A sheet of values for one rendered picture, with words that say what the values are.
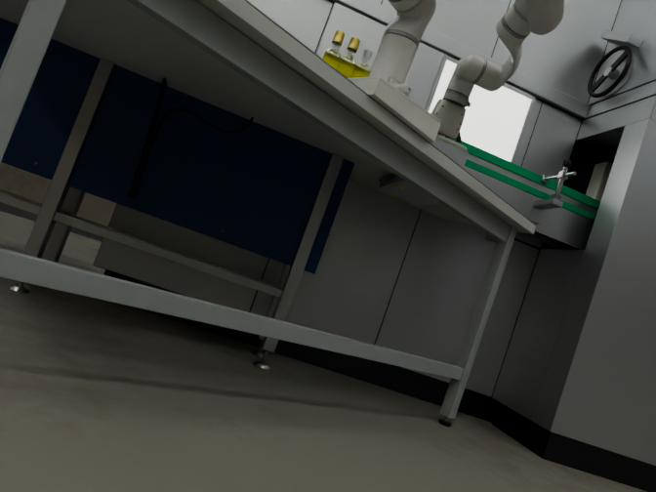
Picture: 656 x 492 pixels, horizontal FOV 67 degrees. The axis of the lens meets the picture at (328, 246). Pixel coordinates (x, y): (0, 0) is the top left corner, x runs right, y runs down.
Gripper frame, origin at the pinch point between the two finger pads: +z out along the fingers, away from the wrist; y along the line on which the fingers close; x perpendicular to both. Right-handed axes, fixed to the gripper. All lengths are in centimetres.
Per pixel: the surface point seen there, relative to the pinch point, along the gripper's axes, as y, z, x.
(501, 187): -34.0, 2.2, -17.5
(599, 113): -70, -41, -42
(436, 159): 6.0, 3.8, 27.7
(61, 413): 62, 62, 88
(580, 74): -62, -55, -56
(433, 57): 2, -36, -45
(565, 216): -62, 3, -18
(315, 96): 42, 2, 46
